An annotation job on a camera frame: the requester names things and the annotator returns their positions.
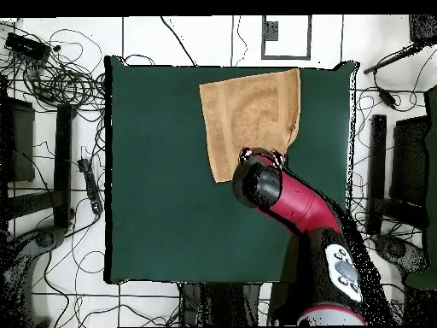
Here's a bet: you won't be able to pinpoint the yellow-orange terry towel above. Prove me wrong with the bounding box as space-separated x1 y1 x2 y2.
198 67 302 185

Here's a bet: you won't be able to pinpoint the dark flat panel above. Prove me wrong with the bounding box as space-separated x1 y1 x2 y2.
389 114 430 208
0 96 36 184

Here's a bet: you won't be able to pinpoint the black stand leg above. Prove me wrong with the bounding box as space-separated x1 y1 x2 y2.
52 102 74 229
365 114 388 236

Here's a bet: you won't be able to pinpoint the dark green tablecloth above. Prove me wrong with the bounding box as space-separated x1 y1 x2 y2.
103 55 359 285

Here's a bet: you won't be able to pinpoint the black power adapter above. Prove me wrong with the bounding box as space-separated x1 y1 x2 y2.
376 86 399 110

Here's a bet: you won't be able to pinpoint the black tripod rod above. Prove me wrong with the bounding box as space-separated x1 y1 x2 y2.
362 42 426 75

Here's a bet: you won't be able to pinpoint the grey chair base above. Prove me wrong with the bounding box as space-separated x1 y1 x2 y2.
0 225 67 328
372 232 430 276

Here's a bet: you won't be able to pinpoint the dark green fabric object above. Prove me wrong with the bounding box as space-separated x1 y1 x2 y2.
405 82 437 291

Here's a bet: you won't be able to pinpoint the black power strip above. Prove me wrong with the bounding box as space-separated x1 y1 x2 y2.
77 157 104 215

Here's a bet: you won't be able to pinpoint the black speckled box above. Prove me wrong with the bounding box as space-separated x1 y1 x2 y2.
408 14 437 44

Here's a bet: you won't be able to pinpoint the black electronics box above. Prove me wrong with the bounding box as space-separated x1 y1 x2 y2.
4 31 52 63

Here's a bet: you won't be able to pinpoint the grey rectangular frame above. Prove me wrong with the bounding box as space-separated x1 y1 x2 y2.
260 14 313 62

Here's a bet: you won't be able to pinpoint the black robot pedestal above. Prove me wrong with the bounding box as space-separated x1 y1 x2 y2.
178 282 271 328

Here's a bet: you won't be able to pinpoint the tangled black cables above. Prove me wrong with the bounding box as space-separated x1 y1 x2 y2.
0 20 107 114

